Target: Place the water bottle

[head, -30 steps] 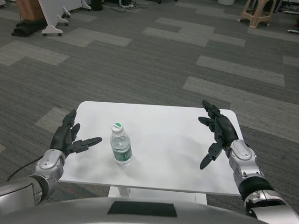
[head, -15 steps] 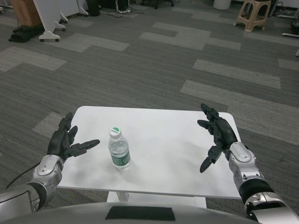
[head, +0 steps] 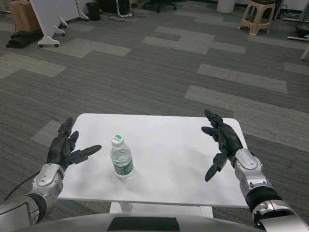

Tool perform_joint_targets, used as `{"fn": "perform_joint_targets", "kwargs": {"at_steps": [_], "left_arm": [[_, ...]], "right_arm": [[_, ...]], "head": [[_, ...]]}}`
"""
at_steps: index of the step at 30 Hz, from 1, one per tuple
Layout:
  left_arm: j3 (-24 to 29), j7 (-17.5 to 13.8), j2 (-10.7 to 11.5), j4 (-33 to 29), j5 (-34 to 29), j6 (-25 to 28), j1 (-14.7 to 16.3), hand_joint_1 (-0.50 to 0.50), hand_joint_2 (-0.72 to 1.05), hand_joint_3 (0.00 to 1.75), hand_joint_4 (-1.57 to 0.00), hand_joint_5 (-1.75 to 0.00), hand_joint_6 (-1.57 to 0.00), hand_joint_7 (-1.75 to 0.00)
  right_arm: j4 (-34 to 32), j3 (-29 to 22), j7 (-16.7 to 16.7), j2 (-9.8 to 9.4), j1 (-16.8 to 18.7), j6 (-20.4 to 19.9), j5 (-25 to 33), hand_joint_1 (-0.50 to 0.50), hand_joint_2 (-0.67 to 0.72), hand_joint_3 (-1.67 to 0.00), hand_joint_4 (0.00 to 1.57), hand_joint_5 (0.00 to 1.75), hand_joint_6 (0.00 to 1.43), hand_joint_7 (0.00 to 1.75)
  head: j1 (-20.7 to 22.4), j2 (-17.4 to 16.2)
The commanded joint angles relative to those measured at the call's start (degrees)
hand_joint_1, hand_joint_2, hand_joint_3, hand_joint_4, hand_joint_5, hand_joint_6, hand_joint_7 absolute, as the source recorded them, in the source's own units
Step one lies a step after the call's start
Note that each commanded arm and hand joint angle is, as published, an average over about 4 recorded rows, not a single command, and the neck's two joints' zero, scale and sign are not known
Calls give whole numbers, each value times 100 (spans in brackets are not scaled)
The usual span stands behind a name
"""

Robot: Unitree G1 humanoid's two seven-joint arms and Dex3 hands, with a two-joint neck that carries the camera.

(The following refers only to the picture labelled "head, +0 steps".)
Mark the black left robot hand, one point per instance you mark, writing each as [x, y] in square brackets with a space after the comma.
[59, 152]

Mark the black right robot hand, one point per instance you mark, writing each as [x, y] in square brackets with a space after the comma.
[229, 139]

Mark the clear water bottle green label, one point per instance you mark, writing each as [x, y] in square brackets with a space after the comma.
[123, 169]

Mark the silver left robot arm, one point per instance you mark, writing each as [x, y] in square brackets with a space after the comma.
[46, 176]

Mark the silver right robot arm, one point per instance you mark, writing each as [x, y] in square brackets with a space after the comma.
[248, 164]

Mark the silver robot chest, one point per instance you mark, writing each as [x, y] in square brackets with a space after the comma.
[72, 223]

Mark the white table base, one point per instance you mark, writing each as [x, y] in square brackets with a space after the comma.
[169, 209]

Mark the white slanted furniture leg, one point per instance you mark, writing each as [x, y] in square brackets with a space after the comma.
[305, 52]

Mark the black bag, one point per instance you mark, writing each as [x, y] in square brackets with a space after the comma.
[21, 39]

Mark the white planter pot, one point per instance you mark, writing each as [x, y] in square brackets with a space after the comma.
[225, 6]

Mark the beige plastic stool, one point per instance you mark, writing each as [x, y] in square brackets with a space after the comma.
[262, 4]

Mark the large white wheeled partition panel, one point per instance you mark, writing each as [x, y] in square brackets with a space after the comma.
[46, 14]

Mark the brown cardboard box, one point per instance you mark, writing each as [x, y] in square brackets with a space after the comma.
[23, 17]

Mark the black trash bin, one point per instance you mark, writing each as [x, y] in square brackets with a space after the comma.
[93, 12]

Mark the black office chair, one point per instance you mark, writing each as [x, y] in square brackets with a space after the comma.
[158, 4]

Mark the white power strip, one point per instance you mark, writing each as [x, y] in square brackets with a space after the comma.
[125, 15]

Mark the black computer tower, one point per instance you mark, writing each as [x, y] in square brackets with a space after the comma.
[125, 6]

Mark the white desk frame foot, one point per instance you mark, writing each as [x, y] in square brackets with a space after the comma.
[298, 37]

